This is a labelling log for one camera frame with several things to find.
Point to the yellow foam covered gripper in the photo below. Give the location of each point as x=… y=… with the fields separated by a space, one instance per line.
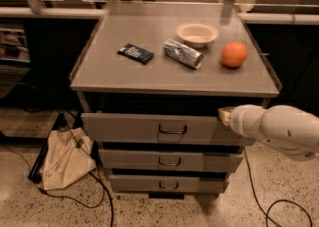
x=239 y=119

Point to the grey top drawer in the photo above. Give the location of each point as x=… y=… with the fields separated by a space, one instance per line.
x=164 y=129

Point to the grey drawer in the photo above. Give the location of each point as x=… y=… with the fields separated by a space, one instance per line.
x=142 y=183
x=170 y=161
x=164 y=129

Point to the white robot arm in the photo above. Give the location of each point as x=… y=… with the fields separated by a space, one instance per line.
x=286 y=129

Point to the grey middle drawer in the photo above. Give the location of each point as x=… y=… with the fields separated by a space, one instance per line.
x=170 y=161

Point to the grey metal drawer cabinet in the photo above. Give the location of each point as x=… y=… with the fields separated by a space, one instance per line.
x=109 y=83

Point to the grey bottom drawer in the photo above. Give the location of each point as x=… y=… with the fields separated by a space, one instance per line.
x=142 y=183

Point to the orange fruit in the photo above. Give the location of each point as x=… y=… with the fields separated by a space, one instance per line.
x=234 y=54

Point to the silver crushed can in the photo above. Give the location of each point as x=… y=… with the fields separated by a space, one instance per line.
x=183 y=53

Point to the white paper bowl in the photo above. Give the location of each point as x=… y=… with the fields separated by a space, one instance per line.
x=197 y=34

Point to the dark blue snack bar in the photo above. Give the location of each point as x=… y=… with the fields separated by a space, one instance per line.
x=135 y=53

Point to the beige cloth bag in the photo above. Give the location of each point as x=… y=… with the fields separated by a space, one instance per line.
x=68 y=158

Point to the laptop computer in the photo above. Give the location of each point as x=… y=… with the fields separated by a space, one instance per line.
x=15 y=61

